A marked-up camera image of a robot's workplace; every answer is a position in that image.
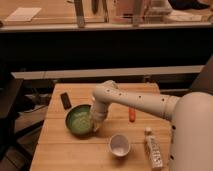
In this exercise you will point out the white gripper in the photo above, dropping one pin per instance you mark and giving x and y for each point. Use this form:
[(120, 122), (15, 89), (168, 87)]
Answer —
[(99, 112)]

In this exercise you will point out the green ceramic bowl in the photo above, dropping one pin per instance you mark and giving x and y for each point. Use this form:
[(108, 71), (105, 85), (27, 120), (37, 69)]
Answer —
[(78, 120)]

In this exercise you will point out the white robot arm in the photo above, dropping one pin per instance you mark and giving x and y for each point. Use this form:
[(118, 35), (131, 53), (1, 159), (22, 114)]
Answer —
[(191, 118)]

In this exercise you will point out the orange carrot toy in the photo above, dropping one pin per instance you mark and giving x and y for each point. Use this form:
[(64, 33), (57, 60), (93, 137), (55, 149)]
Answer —
[(132, 114)]

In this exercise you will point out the black rectangular bar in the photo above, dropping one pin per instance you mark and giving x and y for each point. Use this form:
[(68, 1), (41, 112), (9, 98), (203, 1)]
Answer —
[(65, 100)]

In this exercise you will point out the white paper cup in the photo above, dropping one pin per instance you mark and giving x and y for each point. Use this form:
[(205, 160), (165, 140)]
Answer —
[(119, 145)]

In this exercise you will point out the white labelled bottle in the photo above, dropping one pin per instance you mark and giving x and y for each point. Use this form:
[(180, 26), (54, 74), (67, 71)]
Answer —
[(153, 150)]

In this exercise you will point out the white paper sheet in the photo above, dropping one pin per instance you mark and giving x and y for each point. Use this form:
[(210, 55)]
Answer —
[(23, 14)]

